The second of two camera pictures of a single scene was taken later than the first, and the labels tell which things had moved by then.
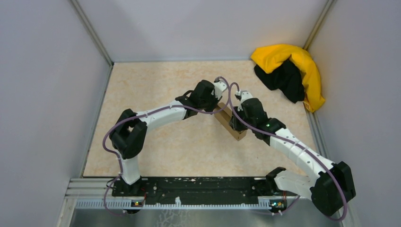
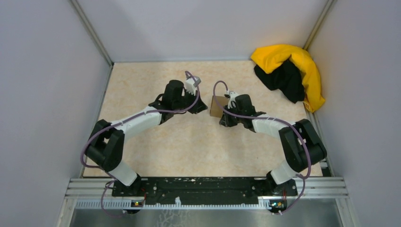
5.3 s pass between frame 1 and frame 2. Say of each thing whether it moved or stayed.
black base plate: stayed
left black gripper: moved
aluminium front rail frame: stayed
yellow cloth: stayed
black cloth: stayed
